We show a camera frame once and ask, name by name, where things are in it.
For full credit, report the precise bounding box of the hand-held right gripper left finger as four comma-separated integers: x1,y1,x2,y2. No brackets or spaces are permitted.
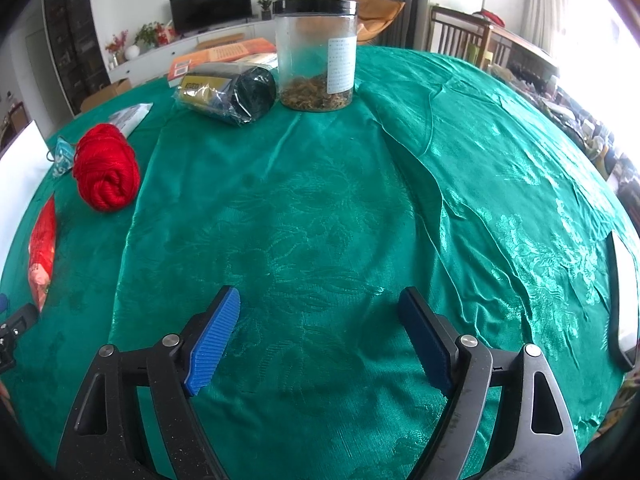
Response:
55,285,242,480

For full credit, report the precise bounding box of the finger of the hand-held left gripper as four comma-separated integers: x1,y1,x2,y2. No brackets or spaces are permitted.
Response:
0,292,40,373

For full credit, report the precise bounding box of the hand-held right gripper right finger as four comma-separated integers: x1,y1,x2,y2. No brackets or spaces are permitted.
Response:
397,286,583,480

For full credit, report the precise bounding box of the pink plastic-wrapped packet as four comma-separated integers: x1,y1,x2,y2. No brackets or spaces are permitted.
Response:
27,195,58,313

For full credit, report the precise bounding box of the white cardboard box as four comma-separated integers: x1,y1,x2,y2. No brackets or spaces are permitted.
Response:
0,120,51,281

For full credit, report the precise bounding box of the green tablecloth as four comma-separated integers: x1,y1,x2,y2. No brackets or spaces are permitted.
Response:
0,42,640,480

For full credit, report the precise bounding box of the teal triangular sachet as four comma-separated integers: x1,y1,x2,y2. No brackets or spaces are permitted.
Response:
47,136,81,178

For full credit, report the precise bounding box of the red yarn ball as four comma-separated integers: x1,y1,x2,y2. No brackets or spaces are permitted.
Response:
72,123,142,212

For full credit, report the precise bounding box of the black smartphone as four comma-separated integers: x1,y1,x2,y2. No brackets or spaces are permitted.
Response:
606,230,640,372

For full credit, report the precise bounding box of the white flat packet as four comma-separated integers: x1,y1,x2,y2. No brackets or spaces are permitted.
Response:
107,102,153,140

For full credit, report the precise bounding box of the brown cardboard box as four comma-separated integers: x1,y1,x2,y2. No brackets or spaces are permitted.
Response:
80,77,133,113

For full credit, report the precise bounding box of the black roll in plastic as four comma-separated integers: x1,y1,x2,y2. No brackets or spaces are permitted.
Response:
172,62,278,127

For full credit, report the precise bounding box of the pile of cluttered bottles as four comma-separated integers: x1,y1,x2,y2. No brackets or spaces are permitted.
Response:
495,60,640,201

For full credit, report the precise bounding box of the orange flat book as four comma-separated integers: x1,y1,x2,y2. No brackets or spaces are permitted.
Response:
167,38,278,86

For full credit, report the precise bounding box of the white television cabinet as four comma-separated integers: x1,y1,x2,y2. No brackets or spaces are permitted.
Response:
107,15,278,83

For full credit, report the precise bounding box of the dark glass cabinet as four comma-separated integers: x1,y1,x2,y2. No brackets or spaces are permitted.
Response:
42,0,113,116

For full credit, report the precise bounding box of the red flower bouquet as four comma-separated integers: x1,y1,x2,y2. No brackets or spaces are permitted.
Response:
105,30,130,66

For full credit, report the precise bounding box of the clear jar with black lid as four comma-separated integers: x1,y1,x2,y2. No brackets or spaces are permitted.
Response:
272,0,359,111

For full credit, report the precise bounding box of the wooden slatted chair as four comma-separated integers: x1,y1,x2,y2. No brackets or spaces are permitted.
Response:
430,5,558,78

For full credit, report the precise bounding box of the bushy green plant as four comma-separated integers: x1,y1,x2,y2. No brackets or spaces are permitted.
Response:
134,21,163,50

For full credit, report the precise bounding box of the orange lounge chair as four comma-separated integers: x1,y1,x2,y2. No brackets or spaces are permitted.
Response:
356,0,407,43

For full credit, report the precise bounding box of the black television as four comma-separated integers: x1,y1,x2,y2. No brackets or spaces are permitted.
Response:
169,0,252,33

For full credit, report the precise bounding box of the white curtain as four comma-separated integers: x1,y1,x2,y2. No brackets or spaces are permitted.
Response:
520,0,591,56

